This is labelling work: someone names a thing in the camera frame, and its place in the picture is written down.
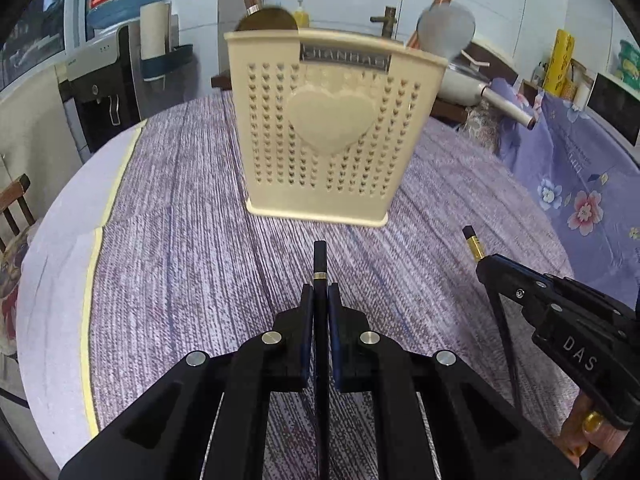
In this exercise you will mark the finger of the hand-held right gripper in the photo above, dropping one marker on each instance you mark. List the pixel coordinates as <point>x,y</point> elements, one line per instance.
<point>515,280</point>

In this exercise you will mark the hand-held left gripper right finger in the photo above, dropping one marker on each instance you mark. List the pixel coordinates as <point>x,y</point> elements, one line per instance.
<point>334,325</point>

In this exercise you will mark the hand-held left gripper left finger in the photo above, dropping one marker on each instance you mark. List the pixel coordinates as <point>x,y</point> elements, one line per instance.
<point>308,320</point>

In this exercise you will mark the black chopstick with gold band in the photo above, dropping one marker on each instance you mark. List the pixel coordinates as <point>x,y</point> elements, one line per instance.
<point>474,242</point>
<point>320,260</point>

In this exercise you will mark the cream plastic utensil holder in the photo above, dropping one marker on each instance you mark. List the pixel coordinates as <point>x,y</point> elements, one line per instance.
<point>330,125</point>

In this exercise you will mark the metal spoon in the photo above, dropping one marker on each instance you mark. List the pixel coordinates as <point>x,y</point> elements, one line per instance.
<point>267,19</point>
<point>445,25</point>

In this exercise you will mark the person's right hand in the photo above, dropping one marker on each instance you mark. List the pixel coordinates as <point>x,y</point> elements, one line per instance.
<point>585,435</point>

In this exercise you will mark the purple floral cloth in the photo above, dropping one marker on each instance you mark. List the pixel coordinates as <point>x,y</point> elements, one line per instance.
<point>575,180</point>

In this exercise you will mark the white microwave oven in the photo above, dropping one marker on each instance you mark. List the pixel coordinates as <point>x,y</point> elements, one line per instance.
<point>615,107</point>

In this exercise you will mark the white pan with lid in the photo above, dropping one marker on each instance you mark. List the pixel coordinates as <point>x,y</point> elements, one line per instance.
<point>462,87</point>

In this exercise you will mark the brown rice cooker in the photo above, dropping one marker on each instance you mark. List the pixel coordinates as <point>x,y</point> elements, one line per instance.
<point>492,62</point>

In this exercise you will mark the yellow wrap roll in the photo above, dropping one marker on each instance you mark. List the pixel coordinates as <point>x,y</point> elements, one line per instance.
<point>559,62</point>

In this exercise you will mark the stack of green bowls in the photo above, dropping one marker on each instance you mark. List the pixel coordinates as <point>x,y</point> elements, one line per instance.
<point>630,62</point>

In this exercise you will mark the bronze faucet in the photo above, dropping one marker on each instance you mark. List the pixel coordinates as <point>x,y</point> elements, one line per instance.
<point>389,20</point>

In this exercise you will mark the blue cup holder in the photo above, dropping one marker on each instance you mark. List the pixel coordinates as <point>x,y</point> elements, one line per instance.
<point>167,62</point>

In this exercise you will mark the cat print cushion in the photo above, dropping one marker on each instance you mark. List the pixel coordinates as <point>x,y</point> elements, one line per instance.
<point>15,285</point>

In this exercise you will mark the yellow dish soap bottle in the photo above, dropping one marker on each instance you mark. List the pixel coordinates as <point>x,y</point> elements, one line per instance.
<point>300,14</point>

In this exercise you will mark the white water dispenser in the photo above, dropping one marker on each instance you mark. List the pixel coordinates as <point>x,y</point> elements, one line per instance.
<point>100,95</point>

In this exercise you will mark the beige cloth cover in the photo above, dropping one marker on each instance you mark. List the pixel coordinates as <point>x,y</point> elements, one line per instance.
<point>35,130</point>

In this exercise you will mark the white framed window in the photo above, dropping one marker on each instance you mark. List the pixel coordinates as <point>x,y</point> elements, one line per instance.
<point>35,25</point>

